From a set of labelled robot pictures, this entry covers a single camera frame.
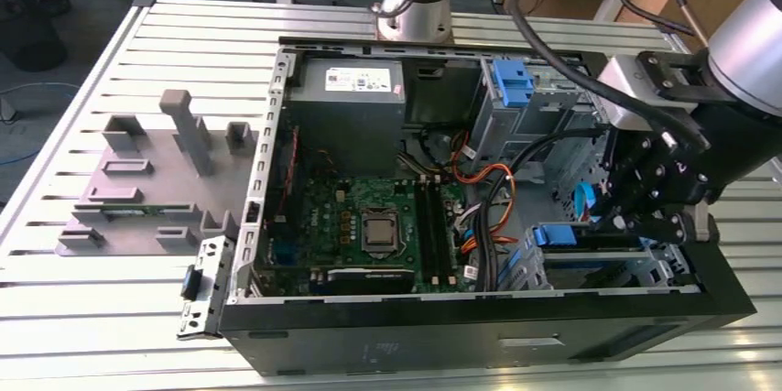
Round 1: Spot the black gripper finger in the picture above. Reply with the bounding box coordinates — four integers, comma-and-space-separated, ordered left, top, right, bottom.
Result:
622, 178, 717, 244
589, 132, 668, 233

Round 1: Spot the hard disk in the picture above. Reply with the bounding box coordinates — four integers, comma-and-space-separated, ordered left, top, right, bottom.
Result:
503, 222, 680, 287

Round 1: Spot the metal disk bay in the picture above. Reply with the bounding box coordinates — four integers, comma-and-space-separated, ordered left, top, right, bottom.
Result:
499, 221, 692, 291

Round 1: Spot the grey metal drive cage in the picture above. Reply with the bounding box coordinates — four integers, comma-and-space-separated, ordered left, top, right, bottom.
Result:
473, 59, 613, 163

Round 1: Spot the blue plastic drive latch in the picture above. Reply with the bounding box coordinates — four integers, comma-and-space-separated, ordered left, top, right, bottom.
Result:
493, 60, 534, 108

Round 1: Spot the black RAM slot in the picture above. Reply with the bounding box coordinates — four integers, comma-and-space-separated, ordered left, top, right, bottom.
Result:
430, 175, 459, 286
413, 175, 442, 286

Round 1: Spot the CPU socket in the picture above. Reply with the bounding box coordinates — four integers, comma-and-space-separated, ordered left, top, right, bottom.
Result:
355, 206, 410, 260

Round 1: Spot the silver CPU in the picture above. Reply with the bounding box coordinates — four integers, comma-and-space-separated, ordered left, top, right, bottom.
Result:
365, 219, 398, 245

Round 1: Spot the grey power supply unit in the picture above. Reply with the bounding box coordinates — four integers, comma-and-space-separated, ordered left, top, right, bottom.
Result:
286, 59, 409, 177

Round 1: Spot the black PC case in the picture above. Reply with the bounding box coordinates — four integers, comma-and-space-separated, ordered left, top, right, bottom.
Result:
175, 36, 758, 376

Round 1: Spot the black graphics card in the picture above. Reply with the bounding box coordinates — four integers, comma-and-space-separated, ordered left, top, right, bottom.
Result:
309, 266, 417, 296

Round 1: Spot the green motherboard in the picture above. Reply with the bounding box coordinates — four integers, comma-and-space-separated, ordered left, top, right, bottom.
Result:
255, 173, 485, 296

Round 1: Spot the blue VGA connector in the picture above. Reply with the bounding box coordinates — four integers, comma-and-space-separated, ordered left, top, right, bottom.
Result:
181, 266, 203, 300

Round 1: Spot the grey parts rack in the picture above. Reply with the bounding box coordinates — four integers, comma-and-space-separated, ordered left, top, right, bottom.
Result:
54, 88, 262, 258

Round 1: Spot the green RAM stick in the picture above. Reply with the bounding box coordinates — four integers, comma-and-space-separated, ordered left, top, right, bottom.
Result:
76, 201, 189, 219

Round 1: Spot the black bin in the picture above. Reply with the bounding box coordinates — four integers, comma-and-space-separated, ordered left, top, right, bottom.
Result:
0, 0, 72, 72

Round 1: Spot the blue data wire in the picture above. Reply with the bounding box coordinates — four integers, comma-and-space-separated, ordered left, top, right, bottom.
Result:
573, 183, 598, 221

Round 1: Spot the orange power wire bundle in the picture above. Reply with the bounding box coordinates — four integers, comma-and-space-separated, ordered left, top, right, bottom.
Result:
451, 129, 521, 255

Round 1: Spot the thick black internal cable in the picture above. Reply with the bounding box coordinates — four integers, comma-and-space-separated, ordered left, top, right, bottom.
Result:
479, 127, 613, 292

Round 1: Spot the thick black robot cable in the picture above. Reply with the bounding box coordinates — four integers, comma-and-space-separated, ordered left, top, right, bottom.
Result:
503, 0, 714, 152

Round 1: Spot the thin red fan wire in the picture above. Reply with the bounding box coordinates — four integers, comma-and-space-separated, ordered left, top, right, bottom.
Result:
262, 125, 302, 227

